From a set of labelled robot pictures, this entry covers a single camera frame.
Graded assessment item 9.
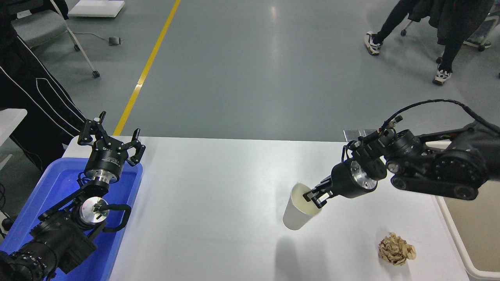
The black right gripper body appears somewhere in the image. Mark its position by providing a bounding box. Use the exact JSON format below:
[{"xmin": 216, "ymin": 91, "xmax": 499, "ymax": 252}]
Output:
[{"xmin": 331, "ymin": 160, "xmax": 379, "ymax": 199}]

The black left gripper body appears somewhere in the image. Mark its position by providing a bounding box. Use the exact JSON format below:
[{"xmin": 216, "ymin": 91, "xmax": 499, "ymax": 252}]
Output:
[{"xmin": 84, "ymin": 147, "xmax": 129, "ymax": 181}]

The white paper cup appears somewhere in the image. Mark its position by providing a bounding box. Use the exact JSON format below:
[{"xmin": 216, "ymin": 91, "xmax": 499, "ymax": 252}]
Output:
[{"xmin": 282, "ymin": 182, "xmax": 324, "ymax": 231}]

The crumpled tan paper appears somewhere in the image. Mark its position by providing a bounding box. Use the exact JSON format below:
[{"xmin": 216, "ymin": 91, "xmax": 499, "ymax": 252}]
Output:
[{"xmin": 378, "ymin": 233, "xmax": 417, "ymax": 266}]

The blue plastic tray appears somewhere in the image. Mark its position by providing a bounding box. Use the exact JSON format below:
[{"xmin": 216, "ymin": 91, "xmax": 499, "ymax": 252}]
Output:
[{"xmin": 0, "ymin": 157, "xmax": 143, "ymax": 281}]

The person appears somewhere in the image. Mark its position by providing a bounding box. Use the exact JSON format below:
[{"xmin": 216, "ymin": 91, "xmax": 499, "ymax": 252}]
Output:
[
  {"xmin": 0, "ymin": 0, "xmax": 89, "ymax": 173},
  {"xmin": 364, "ymin": 0, "xmax": 468, "ymax": 85}
]

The small white table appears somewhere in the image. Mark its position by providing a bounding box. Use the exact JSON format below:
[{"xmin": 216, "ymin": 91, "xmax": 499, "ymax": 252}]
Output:
[{"xmin": 0, "ymin": 108, "xmax": 29, "ymax": 171}]

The grey office chair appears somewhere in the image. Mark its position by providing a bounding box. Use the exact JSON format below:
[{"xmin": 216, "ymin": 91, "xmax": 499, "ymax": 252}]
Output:
[{"xmin": 11, "ymin": 0, "xmax": 101, "ymax": 78}]

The white flat platform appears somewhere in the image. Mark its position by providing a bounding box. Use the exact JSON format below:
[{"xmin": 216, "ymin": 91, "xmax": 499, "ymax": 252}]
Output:
[{"xmin": 68, "ymin": 0, "xmax": 125, "ymax": 18}]

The large pale bin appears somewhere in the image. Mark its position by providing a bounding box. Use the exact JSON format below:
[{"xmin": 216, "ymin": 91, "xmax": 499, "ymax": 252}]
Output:
[{"xmin": 424, "ymin": 141, "xmax": 500, "ymax": 281}]

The white-legged swivel chair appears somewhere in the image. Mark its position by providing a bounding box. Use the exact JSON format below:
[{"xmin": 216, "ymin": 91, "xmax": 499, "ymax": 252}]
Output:
[{"xmin": 400, "ymin": 14, "xmax": 493, "ymax": 64}]

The thin grey pedal cable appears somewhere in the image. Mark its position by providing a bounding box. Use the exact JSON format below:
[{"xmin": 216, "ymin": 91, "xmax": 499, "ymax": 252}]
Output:
[{"xmin": 76, "ymin": 32, "xmax": 110, "ymax": 42}]

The black cable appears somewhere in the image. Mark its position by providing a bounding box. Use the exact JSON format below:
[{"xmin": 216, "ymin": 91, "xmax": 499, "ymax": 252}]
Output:
[{"xmin": 0, "ymin": 181, "xmax": 15, "ymax": 234}]

